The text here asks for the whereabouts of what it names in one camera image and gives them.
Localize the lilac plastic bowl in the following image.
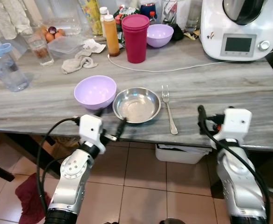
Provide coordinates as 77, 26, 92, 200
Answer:
147, 24, 175, 49
74, 75, 117, 111

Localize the stainless steel bowl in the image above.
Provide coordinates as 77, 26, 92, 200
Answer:
113, 87, 162, 124

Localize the silver metal fork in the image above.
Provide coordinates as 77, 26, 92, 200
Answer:
161, 85, 179, 135

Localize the white plastic bin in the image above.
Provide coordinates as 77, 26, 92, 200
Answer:
155, 144, 212, 165

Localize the beige crumpled cloth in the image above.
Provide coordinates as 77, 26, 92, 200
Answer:
61, 49, 99, 74

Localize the white crumpled napkin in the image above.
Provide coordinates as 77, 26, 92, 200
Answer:
83, 39, 107, 54

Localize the orange juice bottle white cap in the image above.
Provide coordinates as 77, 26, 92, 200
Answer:
103, 14, 121, 57

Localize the clear plastic food box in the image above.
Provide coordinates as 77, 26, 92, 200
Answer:
47, 35, 86, 60

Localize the magenta plastic lidded container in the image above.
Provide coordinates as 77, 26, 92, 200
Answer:
122, 14, 150, 64

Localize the clear drinking glass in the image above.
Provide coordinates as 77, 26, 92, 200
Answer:
27, 34, 55, 66

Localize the white kitchen food processor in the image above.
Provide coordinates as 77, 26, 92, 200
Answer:
200, 0, 273, 62

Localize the yellow patterned bottle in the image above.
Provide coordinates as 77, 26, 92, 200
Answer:
80, 0, 103, 36

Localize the small white capped bottle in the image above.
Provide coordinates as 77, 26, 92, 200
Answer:
99, 7, 110, 24

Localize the clear bottle blue lid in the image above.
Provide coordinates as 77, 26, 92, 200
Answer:
0, 40, 30, 92

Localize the dark red floor cloth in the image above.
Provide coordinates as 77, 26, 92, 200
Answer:
14, 173, 51, 224

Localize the colourful snack packet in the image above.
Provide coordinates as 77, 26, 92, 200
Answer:
114, 4, 140, 23

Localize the grey robot foot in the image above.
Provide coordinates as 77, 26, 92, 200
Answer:
159, 217, 186, 224

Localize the dark blue cup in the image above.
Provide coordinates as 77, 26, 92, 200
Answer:
140, 3, 158, 20

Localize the cream patterned hanging cloth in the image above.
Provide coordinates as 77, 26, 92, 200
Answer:
0, 0, 35, 41

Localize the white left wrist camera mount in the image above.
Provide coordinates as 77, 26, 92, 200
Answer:
78, 114, 105, 149

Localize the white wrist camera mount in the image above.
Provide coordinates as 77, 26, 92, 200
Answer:
222, 108, 253, 141
78, 114, 105, 149

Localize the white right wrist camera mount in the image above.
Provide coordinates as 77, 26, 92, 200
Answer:
222, 108, 253, 141

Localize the white power cable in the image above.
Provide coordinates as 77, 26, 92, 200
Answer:
108, 44, 273, 73

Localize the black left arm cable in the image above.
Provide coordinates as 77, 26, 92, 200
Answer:
36, 117, 81, 216

